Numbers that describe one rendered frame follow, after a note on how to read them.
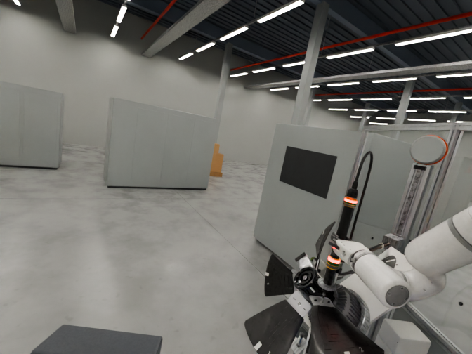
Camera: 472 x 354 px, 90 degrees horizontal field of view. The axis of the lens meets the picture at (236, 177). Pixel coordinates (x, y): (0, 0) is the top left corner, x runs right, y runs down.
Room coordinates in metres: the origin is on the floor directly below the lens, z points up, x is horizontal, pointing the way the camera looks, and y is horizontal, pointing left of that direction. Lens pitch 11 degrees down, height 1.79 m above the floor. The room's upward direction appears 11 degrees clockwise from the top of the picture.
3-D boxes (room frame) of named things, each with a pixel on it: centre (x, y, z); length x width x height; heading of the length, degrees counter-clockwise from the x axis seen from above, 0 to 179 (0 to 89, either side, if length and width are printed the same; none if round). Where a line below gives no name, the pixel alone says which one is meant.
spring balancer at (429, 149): (1.32, -1.00, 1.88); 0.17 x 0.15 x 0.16; 4
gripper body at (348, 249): (0.76, -0.44, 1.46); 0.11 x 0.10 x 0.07; 4
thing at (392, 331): (1.09, -1.00, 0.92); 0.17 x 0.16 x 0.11; 94
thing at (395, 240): (1.26, -0.92, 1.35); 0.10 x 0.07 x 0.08; 129
